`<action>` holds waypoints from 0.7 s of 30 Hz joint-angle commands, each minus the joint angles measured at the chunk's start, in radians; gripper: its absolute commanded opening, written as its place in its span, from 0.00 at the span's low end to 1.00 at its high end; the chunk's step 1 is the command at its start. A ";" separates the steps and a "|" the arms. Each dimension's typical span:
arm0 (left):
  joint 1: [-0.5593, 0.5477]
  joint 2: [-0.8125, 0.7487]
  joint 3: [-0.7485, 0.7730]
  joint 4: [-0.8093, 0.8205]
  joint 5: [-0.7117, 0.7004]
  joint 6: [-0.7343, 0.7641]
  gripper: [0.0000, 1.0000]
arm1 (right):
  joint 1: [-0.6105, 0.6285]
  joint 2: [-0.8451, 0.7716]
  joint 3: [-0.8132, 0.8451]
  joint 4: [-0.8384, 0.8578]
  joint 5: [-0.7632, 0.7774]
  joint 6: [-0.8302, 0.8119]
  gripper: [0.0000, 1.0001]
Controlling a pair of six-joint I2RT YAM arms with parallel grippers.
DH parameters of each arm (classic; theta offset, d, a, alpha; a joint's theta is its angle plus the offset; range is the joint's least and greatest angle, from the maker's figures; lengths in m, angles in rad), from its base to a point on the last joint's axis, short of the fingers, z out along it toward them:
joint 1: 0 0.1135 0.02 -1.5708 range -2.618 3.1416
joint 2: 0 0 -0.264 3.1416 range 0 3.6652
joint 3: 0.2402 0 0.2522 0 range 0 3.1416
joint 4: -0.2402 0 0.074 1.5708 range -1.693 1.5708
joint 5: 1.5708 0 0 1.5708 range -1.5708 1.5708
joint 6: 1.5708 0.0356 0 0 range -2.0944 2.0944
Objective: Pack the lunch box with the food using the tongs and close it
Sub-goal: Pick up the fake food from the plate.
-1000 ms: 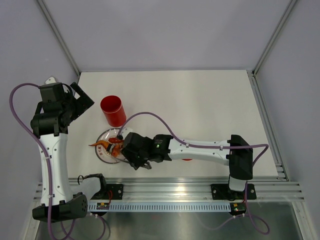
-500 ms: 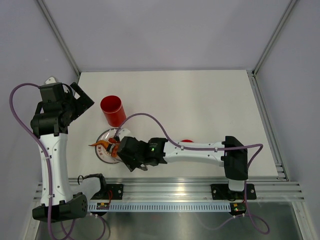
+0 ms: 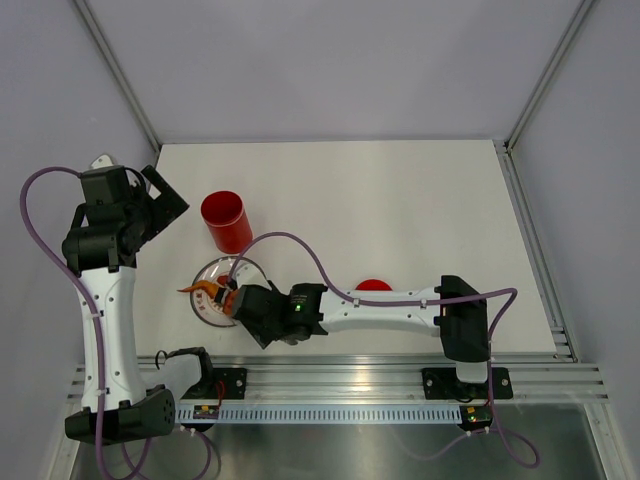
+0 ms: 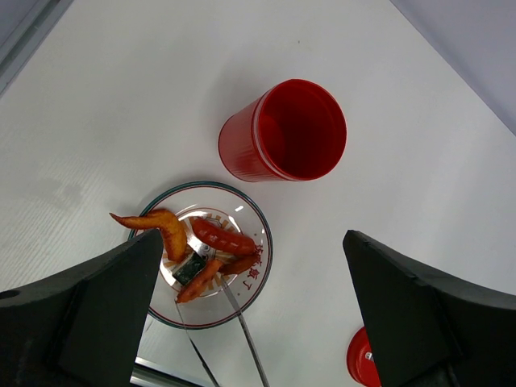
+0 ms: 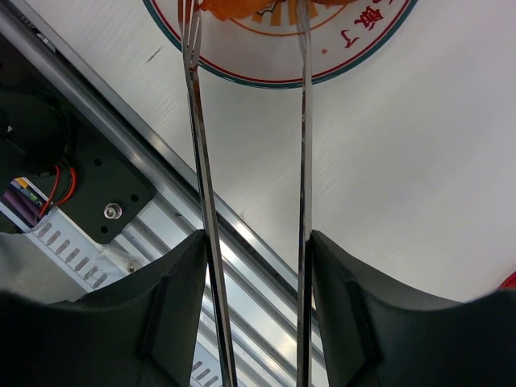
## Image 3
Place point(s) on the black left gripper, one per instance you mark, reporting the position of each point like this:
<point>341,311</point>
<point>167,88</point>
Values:
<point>164,210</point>

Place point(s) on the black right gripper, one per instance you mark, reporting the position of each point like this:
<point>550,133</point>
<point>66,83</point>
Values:
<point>263,335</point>

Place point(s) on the black seaweed sushi roll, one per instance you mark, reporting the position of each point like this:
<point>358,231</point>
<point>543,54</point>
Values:
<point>220,296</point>

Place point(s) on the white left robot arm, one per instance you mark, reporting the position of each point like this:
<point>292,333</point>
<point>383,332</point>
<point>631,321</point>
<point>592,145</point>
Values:
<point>117,405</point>

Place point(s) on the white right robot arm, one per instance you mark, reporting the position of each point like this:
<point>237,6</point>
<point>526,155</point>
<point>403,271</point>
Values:
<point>452,311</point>

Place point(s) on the red cylindrical lunch container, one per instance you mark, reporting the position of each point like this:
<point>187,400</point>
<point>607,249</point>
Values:
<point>225,217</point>

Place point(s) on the white plate with red print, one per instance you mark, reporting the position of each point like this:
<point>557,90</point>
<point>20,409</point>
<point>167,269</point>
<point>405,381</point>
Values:
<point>210,275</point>

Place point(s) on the orange fried chicken wing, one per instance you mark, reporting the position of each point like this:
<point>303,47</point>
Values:
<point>211,289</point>

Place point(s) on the red round lid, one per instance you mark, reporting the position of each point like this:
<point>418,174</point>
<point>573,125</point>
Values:
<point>373,284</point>

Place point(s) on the aluminium front rail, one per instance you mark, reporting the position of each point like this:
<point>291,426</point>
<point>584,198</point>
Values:
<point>397,379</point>

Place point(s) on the aluminium rail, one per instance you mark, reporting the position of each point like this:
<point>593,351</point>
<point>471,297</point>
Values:
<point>397,379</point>
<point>559,322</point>

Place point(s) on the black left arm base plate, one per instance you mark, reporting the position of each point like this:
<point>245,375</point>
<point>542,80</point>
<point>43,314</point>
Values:
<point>229,382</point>

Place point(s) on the white slotted cable duct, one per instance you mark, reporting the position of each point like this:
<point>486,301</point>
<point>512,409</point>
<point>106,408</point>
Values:
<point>320,414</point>

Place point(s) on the aluminium left frame post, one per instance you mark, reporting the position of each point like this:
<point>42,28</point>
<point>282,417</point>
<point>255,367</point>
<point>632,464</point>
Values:
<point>106,53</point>

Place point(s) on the aluminium frame post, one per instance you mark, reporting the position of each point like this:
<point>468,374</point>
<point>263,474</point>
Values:
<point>106,53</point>
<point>551,70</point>

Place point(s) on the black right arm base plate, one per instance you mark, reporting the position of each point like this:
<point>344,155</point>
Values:
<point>442,384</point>

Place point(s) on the aluminium right side rail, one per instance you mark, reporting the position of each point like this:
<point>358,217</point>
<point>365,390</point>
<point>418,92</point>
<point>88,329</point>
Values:
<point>559,322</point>

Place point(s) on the aluminium right frame post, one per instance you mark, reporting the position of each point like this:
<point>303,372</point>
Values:
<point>551,70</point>

